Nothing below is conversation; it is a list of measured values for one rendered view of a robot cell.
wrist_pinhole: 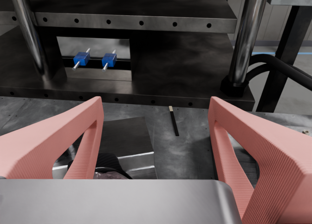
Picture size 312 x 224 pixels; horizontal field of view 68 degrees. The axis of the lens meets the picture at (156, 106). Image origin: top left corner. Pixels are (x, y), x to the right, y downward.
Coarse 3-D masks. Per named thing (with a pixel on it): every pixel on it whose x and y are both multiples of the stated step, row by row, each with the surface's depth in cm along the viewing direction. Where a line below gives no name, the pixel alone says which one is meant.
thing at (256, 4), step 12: (252, 0) 66; (264, 0) 66; (252, 12) 68; (240, 24) 72; (252, 24) 69; (240, 36) 73; (252, 36) 72; (240, 48) 75; (252, 48) 75; (240, 60) 77; (240, 72) 80; (228, 84) 83; (240, 84) 83; (228, 96) 84; (240, 96) 84
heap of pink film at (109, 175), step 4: (96, 172) 45; (100, 172) 46; (108, 172) 46; (112, 172) 46; (116, 172) 45; (96, 176) 44; (100, 176) 45; (104, 176) 45; (108, 176) 45; (112, 176) 45; (116, 176) 45; (120, 176) 44; (124, 176) 46
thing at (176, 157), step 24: (0, 96) 82; (0, 120) 71; (24, 120) 71; (168, 120) 72; (192, 120) 72; (288, 120) 72; (168, 144) 64; (192, 144) 64; (168, 168) 57; (192, 168) 58
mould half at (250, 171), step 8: (296, 128) 60; (304, 128) 60; (232, 144) 46; (240, 152) 44; (240, 160) 43; (248, 160) 43; (248, 168) 42; (216, 176) 53; (248, 176) 42; (256, 176) 42
